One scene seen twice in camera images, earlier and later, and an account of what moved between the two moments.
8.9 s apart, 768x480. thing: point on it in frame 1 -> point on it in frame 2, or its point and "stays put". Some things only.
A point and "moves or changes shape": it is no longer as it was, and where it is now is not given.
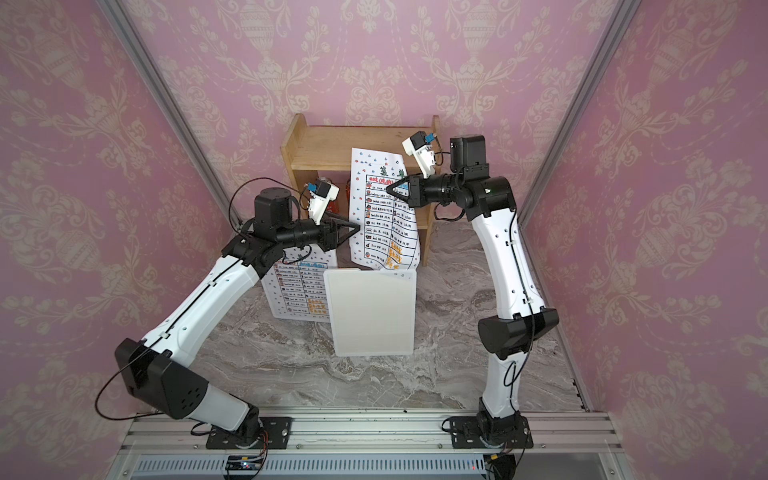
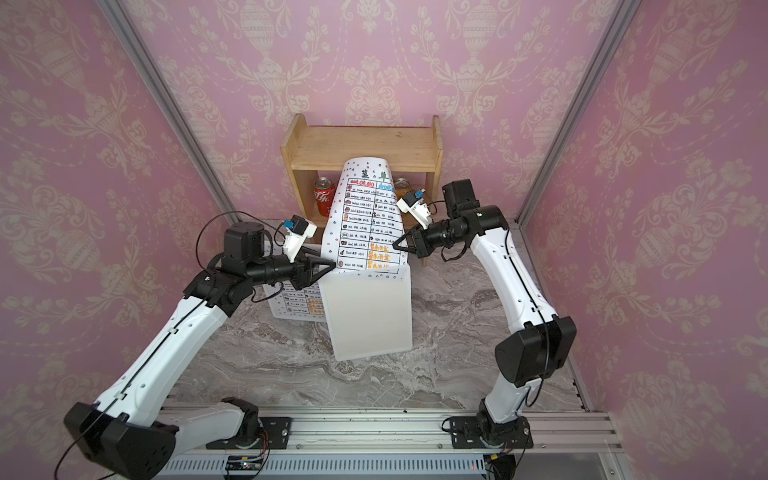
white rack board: [373, 311] stays put
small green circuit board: [243, 463] stays put
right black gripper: [420, 187] -> [421, 239]
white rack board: [294, 287] -> [333, 296]
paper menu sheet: [387, 235] moves or changes shape
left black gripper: [327, 242] -> [304, 270]
